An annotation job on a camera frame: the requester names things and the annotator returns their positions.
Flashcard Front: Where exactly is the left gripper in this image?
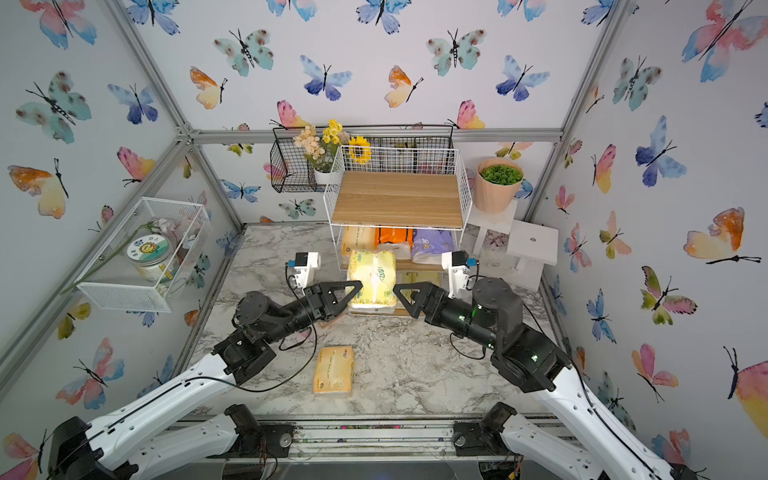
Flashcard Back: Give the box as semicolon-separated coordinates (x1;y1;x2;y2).
258;282;358;348

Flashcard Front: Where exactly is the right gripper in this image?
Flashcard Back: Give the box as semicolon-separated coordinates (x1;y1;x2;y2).
397;285;507;361

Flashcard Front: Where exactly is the green tissue pack top shelf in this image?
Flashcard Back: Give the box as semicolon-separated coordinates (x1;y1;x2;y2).
347;250;398;311

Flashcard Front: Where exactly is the orange tissue pack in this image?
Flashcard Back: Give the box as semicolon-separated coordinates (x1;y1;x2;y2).
374;227;414;260

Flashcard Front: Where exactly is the yellow tissue pack shelf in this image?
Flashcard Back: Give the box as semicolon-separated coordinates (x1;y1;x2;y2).
340;226;376;258

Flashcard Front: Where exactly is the orange-yellow tissue pack top shelf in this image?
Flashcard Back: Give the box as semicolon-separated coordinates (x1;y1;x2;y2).
313;346;355;396

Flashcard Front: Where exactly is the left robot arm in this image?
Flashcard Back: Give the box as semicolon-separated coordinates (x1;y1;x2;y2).
47;280;363;479

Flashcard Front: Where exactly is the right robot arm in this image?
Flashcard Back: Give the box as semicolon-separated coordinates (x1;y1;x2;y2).
393;278;697;479

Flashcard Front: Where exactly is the green tissue pack bottom right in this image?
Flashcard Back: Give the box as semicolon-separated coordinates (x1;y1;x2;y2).
397;271;443;287

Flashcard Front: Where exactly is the purple tissue pack middle shelf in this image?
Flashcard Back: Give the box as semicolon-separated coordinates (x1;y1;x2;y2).
411;229;454;265

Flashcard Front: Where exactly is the white small stand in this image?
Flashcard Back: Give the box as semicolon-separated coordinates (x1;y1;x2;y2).
468;200;558;290

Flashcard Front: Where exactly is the pink pot green plant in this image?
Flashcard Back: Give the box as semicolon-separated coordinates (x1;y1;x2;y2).
474;158;524;214

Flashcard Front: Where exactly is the yellow sunflower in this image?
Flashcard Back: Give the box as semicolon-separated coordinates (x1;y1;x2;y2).
348;136;372;165

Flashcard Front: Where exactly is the white pot with flowers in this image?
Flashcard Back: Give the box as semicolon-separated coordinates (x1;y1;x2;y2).
293;119;347;186

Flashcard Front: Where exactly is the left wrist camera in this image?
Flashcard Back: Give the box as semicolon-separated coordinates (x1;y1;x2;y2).
288;252;321;290

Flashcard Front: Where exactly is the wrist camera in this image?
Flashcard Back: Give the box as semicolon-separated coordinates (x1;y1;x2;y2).
441;250;478;298
288;252;321;290

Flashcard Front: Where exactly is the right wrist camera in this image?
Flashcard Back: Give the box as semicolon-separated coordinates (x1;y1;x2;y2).
441;250;478;298

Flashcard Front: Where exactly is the white wire shelf rack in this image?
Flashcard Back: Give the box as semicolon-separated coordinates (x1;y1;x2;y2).
323;148;472;273

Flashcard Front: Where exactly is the black wire wall basket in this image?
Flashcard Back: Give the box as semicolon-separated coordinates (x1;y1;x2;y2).
269;123;456;193

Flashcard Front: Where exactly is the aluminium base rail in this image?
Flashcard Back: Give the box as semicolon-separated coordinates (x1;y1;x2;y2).
203;416;631;480

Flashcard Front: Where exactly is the white mesh wall basket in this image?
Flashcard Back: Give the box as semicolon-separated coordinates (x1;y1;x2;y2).
73;197;211;313

